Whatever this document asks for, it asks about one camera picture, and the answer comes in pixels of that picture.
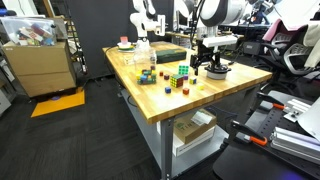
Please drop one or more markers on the orange floor mat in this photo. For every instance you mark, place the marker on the orange floor mat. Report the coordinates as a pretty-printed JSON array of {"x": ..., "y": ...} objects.
[{"x": 56, "y": 104}]

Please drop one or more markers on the clear plastic tray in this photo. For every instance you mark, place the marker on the clear plastic tray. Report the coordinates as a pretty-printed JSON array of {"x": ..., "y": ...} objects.
[{"x": 129, "y": 59}]

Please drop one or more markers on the small Rubik's cube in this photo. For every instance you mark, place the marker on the small Rubik's cube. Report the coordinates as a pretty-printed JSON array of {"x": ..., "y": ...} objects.
[{"x": 192, "y": 80}]

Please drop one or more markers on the white-framed puzzle cube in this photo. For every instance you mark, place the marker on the white-framed puzzle cube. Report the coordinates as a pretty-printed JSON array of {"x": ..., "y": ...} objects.
[{"x": 183, "y": 69}]

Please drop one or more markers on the small cardboard box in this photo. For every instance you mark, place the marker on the small cardboard box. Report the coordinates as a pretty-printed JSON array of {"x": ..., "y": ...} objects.
[{"x": 193, "y": 128}]

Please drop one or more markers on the large cardboard box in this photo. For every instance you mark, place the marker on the large cardboard box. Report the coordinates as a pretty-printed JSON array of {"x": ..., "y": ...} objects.
[{"x": 40, "y": 70}]

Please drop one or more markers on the maroon block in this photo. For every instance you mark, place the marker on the maroon block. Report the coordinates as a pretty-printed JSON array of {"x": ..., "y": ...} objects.
[{"x": 166, "y": 77}]

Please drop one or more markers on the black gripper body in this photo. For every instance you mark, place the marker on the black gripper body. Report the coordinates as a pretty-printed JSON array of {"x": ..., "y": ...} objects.
[{"x": 209, "y": 53}]

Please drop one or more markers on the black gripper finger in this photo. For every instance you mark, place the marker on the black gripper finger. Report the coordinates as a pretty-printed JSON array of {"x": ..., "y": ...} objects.
[
  {"x": 195, "y": 65},
  {"x": 216, "y": 62}
]

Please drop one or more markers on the purple block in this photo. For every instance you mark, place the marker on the purple block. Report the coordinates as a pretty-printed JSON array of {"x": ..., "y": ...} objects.
[{"x": 185, "y": 77}]

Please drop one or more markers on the aluminium extrusion bars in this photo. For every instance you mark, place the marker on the aluminium extrusion bars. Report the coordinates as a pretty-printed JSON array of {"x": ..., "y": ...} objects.
[{"x": 296, "y": 143}]

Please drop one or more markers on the black-framed Rubik's cube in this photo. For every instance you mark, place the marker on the black-framed Rubik's cube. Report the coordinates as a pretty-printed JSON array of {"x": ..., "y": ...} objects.
[{"x": 177, "y": 81}]

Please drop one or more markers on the red block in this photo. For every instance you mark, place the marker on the red block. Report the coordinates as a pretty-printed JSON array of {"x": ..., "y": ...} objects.
[{"x": 185, "y": 91}]

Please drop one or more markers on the white flat box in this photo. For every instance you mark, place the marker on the white flat box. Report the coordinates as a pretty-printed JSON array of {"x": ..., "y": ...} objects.
[{"x": 190, "y": 146}]

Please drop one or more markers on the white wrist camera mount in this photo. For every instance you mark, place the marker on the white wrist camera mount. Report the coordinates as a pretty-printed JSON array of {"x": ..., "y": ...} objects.
[{"x": 220, "y": 41}]

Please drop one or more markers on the clear bin of toys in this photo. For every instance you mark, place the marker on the clear bin of toys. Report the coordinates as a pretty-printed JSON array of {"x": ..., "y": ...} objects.
[{"x": 30, "y": 31}]

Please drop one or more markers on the blue block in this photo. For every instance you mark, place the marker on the blue block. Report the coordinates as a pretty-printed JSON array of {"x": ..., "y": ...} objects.
[{"x": 167, "y": 90}]

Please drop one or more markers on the grey mesh office chair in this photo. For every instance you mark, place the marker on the grey mesh office chair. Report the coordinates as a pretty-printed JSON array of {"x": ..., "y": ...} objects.
[{"x": 293, "y": 56}]

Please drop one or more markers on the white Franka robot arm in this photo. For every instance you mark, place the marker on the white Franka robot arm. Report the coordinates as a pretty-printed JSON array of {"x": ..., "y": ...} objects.
[{"x": 143, "y": 23}]

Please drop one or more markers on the clear jar of blocks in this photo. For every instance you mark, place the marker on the clear jar of blocks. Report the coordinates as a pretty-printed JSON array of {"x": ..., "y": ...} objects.
[{"x": 145, "y": 76}]

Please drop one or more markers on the grey metal table frame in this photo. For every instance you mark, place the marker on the grey metal table frame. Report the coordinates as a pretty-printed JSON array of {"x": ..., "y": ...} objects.
[{"x": 166, "y": 146}]

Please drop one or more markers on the brown-red block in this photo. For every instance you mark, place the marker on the brown-red block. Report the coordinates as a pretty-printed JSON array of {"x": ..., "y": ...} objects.
[{"x": 161, "y": 73}]

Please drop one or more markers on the black cart platform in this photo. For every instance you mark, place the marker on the black cart platform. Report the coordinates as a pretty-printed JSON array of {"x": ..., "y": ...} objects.
[{"x": 253, "y": 163}]

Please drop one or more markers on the black backdrop curtain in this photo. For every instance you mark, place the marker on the black backdrop curtain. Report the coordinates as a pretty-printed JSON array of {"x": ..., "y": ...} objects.
[{"x": 100, "y": 33}]

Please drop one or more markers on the white bowl with red rim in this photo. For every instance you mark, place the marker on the white bowl with red rim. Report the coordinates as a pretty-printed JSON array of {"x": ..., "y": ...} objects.
[{"x": 126, "y": 46}]

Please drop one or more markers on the dark green flat case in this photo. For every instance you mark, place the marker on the dark green flat case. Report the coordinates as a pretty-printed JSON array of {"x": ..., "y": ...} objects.
[{"x": 170, "y": 56}]

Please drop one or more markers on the yellow block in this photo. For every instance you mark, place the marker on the yellow block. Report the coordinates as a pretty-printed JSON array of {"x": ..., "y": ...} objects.
[{"x": 200, "y": 87}]

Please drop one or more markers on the black lidded bowl pot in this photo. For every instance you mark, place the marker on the black lidded bowl pot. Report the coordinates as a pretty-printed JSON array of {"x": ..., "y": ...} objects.
[{"x": 217, "y": 73}]

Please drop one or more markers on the pink cup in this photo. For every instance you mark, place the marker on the pink cup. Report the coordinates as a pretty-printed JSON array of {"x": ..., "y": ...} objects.
[{"x": 124, "y": 40}]

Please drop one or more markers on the yellow-green plate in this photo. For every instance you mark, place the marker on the yellow-green plate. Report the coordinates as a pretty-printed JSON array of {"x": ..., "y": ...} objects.
[{"x": 126, "y": 50}]

